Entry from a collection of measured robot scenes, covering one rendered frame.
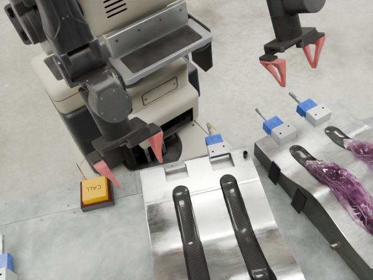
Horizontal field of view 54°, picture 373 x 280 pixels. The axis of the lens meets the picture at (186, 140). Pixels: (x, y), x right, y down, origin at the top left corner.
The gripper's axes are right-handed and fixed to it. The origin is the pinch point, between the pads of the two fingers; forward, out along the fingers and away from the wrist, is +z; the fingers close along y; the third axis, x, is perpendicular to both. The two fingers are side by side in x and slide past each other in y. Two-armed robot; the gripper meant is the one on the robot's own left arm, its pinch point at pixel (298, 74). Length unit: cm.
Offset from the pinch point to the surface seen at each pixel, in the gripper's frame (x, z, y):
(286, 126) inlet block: 2.0, 11.8, -5.6
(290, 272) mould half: -24.4, 19.7, -31.2
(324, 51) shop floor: 112, 55, 114
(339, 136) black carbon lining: -4.5, 18.7, 4.3
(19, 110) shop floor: 187, 17, -66
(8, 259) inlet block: 16, 10, -75
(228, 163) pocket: 4.0, 13.0, -22.6
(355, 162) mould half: -14.0, 18.8, -1.8
